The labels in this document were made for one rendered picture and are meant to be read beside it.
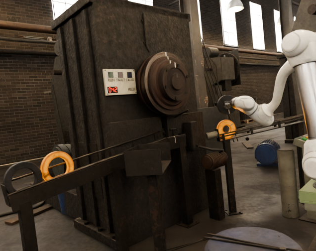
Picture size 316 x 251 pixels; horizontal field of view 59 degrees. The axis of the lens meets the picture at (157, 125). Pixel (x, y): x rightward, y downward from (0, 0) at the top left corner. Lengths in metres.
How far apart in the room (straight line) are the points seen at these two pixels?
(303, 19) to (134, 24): 2.90
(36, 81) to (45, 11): 1.93
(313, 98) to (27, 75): 7.27
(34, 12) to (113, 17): 6.55
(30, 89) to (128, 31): 6.06
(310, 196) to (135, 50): 1.49
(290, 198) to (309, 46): 1.24
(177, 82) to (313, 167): 1.07
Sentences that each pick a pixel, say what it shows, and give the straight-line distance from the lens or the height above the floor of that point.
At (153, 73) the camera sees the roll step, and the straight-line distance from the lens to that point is 2.04.
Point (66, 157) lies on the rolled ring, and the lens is 1.70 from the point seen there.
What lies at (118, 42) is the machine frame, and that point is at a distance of 2.12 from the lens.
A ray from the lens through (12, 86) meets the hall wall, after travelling 7.96.
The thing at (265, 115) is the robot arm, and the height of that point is 0.81.
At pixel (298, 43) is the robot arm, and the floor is 1.17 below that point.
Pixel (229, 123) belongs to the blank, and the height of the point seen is 0.75.
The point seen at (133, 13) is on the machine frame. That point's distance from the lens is 2.28.
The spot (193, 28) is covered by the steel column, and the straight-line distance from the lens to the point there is 6.60.
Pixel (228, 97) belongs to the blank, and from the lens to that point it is 2.32.
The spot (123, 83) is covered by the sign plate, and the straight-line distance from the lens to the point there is 2.05.
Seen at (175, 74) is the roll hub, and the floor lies 1.16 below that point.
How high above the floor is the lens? 0.92
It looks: 3 degrees down
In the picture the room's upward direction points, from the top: 6 degrees counter-clockwise
